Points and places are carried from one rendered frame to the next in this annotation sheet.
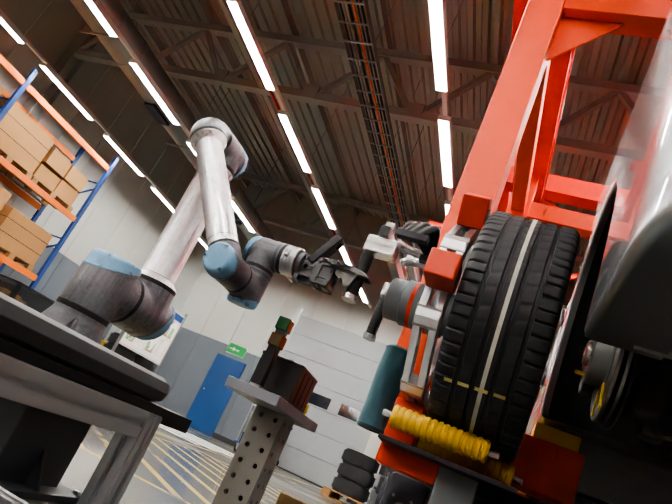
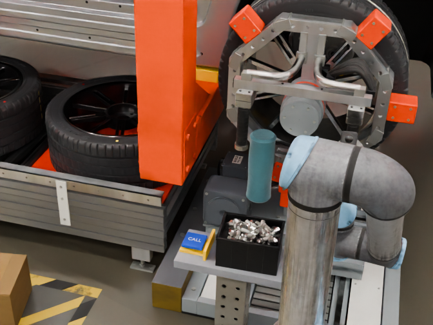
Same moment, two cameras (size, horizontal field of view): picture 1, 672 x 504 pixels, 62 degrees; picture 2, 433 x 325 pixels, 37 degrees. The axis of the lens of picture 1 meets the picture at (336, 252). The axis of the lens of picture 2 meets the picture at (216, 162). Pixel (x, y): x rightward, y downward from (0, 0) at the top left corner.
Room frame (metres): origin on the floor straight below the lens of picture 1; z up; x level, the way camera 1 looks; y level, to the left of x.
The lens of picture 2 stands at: (2.14, 1.56, 1.86)
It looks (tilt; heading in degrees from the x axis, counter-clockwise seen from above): 33 degrees down; 261
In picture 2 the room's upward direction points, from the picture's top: 2 degrees clockwise
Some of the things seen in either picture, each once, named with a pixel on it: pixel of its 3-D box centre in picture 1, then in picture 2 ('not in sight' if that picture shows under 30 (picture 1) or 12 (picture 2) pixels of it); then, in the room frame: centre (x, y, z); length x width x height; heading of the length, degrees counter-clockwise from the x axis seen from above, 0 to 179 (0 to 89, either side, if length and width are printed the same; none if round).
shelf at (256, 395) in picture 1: (275, 406); (244, 259); (1.79, -0.03, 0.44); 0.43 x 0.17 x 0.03; 158
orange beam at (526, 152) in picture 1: (529, 132); not in sight; (2.90, -0.81, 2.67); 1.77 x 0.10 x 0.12; 158
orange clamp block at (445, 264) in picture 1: (442, 270); (401, 108); (1.25, -0.25, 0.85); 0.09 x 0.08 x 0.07; 158
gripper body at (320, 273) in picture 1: (317, 272); not in sight; (1.52, 0.02, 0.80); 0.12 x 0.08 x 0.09; 68
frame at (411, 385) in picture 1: (445, 315); (307, 95); (1.54, -0.37, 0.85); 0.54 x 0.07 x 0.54; 158
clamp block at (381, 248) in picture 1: (382, 248); (356, 110); (1.46, -0.11, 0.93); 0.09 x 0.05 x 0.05; 68
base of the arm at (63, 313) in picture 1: (73, 325); not in sight; (1.59, 0.57, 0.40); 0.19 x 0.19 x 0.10
